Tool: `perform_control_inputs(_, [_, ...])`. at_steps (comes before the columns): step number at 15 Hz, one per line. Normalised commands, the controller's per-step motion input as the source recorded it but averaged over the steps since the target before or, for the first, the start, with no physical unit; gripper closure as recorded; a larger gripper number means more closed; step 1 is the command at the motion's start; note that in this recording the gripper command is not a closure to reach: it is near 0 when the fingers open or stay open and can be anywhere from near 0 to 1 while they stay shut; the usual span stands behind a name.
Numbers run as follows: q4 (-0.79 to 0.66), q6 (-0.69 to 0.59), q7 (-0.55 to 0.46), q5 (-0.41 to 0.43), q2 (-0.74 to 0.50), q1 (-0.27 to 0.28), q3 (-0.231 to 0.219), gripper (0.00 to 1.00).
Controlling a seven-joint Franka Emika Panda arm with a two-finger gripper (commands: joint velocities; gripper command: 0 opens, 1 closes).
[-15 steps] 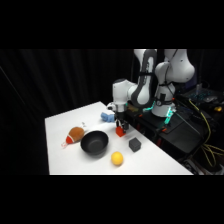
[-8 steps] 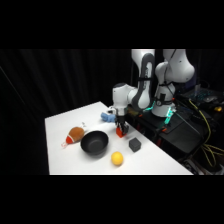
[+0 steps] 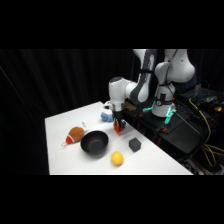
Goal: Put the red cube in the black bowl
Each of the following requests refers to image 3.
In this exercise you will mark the black robot stand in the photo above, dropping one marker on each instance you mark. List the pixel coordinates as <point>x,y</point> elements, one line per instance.
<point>181,133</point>

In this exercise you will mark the blue cloth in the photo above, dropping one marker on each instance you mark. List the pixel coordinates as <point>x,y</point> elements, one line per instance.
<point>106,117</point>

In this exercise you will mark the black cube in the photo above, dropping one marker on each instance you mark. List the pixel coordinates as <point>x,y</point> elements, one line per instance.
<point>135,144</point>

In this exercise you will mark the red cube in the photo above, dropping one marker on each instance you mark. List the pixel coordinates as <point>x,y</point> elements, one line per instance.
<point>118,128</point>

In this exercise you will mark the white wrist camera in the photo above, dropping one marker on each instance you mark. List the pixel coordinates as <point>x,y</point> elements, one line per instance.
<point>107,105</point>

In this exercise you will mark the yellow ball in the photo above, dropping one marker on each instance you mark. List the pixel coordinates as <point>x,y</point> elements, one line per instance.
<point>117,158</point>

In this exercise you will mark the small green light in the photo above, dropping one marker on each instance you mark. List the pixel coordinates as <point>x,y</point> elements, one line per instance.
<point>170,116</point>

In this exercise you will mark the black curtain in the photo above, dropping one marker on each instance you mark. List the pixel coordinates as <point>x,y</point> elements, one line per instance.
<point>50,80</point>

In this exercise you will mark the brown plush toy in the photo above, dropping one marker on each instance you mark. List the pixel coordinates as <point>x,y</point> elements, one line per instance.
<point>76,133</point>

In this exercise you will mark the black bowl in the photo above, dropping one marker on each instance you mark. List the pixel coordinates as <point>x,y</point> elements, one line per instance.
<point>94,143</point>

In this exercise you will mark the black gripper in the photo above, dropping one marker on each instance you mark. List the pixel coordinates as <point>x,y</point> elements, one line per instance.
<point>117,112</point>

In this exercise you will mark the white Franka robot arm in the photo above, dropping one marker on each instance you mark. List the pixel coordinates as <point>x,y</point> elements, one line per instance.
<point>116,90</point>

